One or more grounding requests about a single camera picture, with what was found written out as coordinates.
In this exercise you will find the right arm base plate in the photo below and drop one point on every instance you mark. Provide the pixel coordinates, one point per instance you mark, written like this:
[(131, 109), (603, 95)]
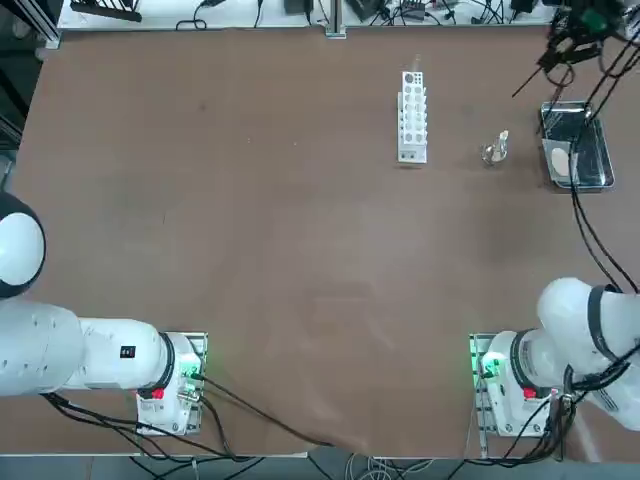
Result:
[(477, 425)]

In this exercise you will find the aluminium corner post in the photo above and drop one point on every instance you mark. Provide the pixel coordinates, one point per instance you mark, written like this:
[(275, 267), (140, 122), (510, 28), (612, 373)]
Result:
[(47, 30)]

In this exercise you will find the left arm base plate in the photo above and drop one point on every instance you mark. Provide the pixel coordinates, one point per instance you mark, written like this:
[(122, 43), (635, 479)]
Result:
[(200, 350)]

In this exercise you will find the white test tube rack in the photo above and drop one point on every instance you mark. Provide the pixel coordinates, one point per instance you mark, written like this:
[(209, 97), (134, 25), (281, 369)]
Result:
[(412, 150)]

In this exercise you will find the thick aluminium frame post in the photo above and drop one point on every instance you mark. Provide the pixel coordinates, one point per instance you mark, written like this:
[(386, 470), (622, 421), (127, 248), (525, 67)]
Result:
[(336, 25)]

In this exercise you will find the black tripod stand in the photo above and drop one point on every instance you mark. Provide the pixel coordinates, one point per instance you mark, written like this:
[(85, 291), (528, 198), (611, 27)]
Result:
[(530, 82)]

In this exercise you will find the black power adapter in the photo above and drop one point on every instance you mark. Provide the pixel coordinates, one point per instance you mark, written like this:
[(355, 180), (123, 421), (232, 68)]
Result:
[(298, 6), (365, 7)]

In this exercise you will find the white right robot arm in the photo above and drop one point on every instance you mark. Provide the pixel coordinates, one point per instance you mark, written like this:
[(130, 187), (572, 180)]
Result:
[(565, 310)]

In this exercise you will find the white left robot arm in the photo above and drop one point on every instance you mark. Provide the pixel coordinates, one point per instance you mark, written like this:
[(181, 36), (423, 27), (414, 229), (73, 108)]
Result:
[(100, 355)]

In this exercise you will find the glass test tube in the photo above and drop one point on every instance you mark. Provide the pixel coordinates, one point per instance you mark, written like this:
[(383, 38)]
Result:
[(417, 65)]

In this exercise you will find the white side bench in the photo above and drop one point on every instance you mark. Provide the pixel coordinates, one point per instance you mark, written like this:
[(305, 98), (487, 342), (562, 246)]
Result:
[(240, 12)]

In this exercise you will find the steel tray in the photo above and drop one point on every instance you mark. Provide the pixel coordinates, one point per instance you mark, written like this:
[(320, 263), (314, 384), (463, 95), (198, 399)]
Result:
[(595, 150)]

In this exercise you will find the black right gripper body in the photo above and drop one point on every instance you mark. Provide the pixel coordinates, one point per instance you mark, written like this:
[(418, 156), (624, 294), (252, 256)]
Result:
[(570, 25)]

